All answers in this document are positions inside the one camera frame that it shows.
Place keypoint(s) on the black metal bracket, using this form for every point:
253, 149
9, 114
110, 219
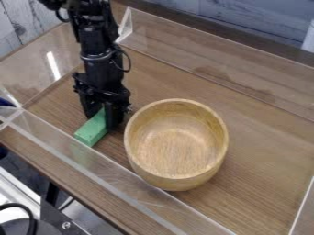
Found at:
54, 223

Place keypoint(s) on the brown wooden bowl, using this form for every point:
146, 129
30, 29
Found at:
176, 142

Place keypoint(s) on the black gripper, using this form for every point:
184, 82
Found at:
99, 86

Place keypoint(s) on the green rectangular block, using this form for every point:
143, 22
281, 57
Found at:
92, 130

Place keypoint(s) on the blue object at edge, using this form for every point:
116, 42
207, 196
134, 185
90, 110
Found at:
4, 102

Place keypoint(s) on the clear acrylic tray wall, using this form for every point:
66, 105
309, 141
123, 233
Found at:
258, 86

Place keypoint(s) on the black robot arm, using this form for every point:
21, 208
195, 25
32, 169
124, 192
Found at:
92, 23

